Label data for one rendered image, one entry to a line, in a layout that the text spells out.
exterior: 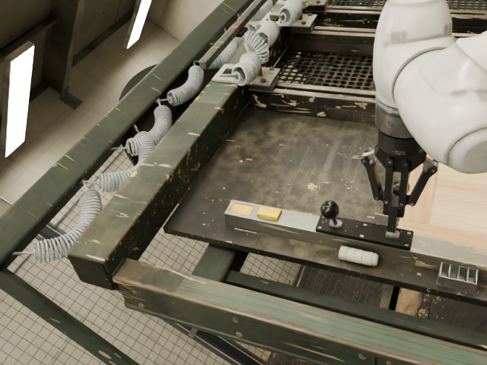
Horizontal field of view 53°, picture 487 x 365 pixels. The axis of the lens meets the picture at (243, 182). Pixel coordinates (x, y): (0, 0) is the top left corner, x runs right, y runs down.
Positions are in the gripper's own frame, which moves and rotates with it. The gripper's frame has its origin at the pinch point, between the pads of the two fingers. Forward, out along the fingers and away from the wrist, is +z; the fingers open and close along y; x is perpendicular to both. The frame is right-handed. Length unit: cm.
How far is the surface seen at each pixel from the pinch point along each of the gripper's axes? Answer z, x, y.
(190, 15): 222, 584, -388
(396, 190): 0.9, 7.9, -0.7
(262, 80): 4, 50, -45
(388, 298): 123, 72, -5
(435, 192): 14.0, 24.1, 6.7
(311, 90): 9, 55, -32
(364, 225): 10.7, 6.0, -6.2
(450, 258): 11.6, 2.4, 11.4
